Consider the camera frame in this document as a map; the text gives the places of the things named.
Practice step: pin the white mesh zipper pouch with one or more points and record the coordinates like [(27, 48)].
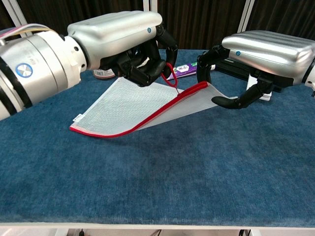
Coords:
[(128, 108)]

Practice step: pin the purple white toothpaste tube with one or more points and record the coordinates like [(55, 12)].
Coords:
[(184, 70)]

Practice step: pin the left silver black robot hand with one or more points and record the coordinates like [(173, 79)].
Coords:
[(115, 34)]

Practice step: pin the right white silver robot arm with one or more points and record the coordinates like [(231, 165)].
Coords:
[(311, 78)]

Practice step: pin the clear jar of rubber bands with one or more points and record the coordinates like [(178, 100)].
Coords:
[(103, 73)]

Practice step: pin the white table frame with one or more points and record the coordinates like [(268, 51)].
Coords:
[(147, 227)]

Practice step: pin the white metal frame post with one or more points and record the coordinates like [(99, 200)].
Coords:
[(16, 12), (150, 5), (246, 14)]

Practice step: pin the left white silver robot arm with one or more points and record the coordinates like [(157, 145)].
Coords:
[(37, 68)]

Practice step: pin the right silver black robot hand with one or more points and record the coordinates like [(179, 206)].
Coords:
[(270, 54)]

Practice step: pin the small white box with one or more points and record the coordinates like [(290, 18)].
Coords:
[(252, 83)]

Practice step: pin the blue table mat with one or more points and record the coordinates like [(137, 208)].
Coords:
[(157, 177)]

